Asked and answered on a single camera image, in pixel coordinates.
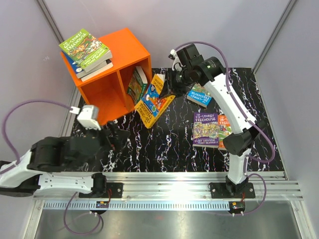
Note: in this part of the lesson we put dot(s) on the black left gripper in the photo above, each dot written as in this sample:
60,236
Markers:
117,142

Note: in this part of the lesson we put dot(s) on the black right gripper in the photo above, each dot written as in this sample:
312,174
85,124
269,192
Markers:
172,89

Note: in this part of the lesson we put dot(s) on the bright blue paperback book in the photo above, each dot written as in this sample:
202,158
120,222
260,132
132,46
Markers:
150,107

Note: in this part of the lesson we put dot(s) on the green 104-storey treehouse book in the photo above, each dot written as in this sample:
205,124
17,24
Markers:
137,84

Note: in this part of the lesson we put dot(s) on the teal 26-storey treehouse book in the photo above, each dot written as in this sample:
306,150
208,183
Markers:
199,95

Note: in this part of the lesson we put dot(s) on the purple 52-storey treehouse book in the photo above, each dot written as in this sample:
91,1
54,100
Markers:
205,130

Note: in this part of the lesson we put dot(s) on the orange 78-storey treehouse book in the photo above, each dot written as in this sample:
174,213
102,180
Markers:
224,130

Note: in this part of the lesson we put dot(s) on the blue 91-storey treehouse book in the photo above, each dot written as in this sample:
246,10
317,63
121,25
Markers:
84,76

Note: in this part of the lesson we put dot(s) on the lime 65-storey treehouse book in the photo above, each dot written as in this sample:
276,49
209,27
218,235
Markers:
86,50

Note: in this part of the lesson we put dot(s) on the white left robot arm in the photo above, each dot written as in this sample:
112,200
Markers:
38,172

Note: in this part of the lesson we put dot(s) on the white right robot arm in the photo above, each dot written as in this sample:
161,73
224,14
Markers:
189,67

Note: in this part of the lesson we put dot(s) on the orange two-compartment shelf box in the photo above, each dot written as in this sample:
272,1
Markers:
108,90

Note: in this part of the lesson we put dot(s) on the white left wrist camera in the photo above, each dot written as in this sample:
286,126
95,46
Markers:
87,116

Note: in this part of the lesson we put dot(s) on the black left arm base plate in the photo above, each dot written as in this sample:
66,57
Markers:
113,190

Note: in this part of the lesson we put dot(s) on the aluminium mounting rail frame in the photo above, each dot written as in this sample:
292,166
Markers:
177,192

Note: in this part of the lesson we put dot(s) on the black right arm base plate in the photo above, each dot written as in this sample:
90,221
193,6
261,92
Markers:
226,191

